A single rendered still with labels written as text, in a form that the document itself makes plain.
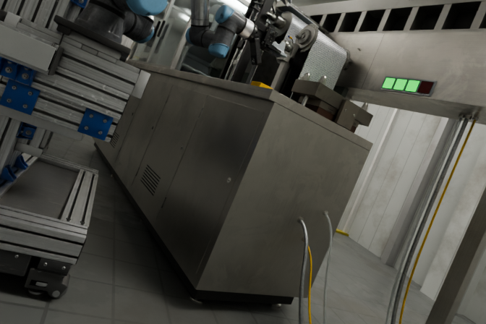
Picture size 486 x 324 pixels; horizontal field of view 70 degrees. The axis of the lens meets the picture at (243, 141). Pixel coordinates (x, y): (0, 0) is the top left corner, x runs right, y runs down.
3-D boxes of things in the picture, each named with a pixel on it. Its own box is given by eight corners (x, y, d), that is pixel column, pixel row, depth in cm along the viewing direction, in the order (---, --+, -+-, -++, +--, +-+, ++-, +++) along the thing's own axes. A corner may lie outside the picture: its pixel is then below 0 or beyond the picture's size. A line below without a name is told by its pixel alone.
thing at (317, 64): (296, 83, 165) (311, 47, 164) (327, 101, 178) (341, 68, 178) (296, 83, 164) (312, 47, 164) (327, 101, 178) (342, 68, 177)
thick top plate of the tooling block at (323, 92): (291, 90, 159) (296, 78, 159) (343, 120, 182) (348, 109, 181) (314, 95, 146) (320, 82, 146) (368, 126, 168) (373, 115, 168)
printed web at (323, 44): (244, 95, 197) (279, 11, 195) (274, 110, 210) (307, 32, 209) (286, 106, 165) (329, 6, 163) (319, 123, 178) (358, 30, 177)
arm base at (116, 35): (69, 22, 105) (82, -10, 104) (75, 28, 119) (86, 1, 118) (119, 44, 110) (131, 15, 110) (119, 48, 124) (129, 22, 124)
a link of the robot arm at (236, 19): (210, 23, 140) (218, 3, 140) (231, 36, 146) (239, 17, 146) (219, 22, 133) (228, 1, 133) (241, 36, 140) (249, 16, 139)
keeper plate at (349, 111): (333, 121, 155) (343, 99, 155) (346, 129, 161) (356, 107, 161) (337, 123, 153) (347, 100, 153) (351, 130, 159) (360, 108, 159)
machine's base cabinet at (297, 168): (86, 145, 338) (120, 63, 336) (147, 163, 374) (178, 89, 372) (184, 314, 130) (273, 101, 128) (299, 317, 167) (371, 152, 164)
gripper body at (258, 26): (280, 33, 149) (259, 19, 142) (272, 52, 149) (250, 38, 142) (269, 33, 155) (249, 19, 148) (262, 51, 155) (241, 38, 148)
